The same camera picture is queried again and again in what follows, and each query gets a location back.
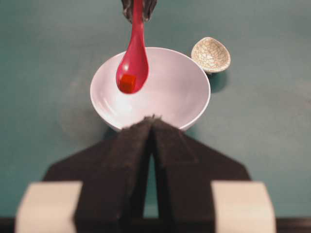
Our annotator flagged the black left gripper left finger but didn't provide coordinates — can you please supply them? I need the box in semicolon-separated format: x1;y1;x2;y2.
15;116;154;233

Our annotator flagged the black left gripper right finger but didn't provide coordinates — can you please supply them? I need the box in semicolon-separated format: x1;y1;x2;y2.
152;116;277;233

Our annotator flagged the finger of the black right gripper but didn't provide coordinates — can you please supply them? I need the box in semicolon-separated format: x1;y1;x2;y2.
142;0;157;22
121;0;134;24

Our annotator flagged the red spoon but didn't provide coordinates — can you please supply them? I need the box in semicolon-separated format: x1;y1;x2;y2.
116;0;149;94

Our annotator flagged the red block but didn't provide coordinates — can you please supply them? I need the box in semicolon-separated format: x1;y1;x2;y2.
119;74;136;94

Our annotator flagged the white bowl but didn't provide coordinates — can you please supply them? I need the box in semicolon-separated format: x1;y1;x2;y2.
90;47;211;131

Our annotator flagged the small crackle-glaze dish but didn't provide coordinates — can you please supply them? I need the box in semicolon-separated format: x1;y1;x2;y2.
190;37;231;74

